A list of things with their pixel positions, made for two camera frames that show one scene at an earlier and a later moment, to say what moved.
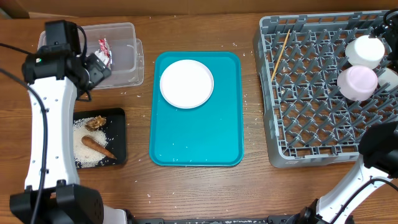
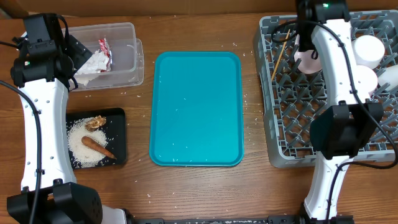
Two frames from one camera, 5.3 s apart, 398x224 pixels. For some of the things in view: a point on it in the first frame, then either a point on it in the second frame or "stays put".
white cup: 362,50 stays put
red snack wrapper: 106,48 stays put
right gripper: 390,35 to 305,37
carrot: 92,144 stays put
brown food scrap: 94,123 stays put
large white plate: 186,84 to 310,61
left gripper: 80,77 to 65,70
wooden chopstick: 281,55 stays put
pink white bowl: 357,83 stays put
